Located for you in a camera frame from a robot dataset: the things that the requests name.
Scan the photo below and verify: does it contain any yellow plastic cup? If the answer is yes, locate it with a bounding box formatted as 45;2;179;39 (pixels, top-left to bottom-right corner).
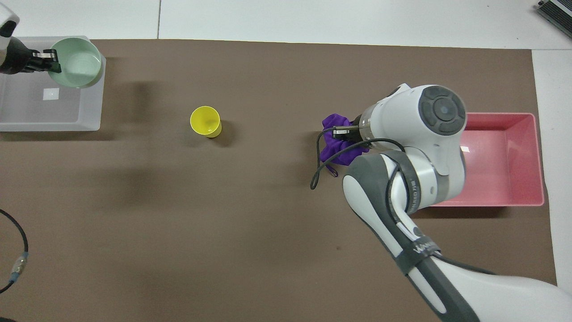
190;106;223;139

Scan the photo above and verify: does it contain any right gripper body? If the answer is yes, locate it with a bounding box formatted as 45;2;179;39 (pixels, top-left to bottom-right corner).
351;115;364;144

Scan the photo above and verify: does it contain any light green bowl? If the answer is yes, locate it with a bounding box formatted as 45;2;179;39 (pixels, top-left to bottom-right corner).
47;37;103;89

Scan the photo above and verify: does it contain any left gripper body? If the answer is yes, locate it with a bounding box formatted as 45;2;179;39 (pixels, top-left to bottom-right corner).
0;38;34;75

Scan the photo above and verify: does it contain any translucent grey tray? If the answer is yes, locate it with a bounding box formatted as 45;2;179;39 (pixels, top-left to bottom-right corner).
0;35;107;132

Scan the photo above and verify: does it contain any black cable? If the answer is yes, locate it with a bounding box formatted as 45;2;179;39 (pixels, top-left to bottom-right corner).
0;209;30;295
310;127;406;191

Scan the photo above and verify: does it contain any pink plastic tray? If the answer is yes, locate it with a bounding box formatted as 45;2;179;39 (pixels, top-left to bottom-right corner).
418;112;545;208

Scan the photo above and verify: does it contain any purple cloth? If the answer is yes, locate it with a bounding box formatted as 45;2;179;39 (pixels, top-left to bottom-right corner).
320;114;371;178

